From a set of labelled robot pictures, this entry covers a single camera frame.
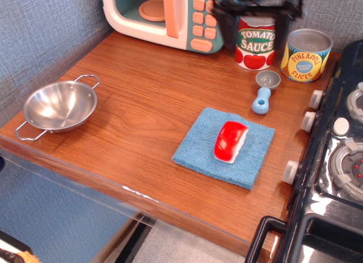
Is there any red toy sushi piece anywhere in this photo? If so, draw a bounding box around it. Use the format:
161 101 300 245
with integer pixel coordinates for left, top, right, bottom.
214 121 249 164

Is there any orange fuzzy object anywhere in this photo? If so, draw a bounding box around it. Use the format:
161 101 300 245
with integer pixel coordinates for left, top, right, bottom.
1 249 41 263

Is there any black toy stove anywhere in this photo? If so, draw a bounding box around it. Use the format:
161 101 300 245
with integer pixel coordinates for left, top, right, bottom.
246 40 362 262

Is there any blue folded cloth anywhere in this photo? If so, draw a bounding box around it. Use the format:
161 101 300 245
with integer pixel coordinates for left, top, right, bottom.
172 108 275 190

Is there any blue handled grey spoon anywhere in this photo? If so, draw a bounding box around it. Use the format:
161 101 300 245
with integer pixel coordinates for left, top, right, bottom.
252 70 281 115

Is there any pineapple slices can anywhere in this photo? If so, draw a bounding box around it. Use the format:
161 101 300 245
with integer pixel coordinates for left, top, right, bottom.
280 28 333 82

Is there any tomato sauce can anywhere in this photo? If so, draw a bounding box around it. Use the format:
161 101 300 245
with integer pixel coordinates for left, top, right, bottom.
235 16 276 70

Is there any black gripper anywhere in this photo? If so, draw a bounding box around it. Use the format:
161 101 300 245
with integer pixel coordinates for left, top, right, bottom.
213 0 303 50

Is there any toy microwave oven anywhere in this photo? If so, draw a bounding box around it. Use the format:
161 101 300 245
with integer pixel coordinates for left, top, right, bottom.
102 0 225 54

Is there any steel two-handled bowl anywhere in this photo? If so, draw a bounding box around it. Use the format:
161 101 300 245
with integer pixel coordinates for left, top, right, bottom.
15 74 100 141

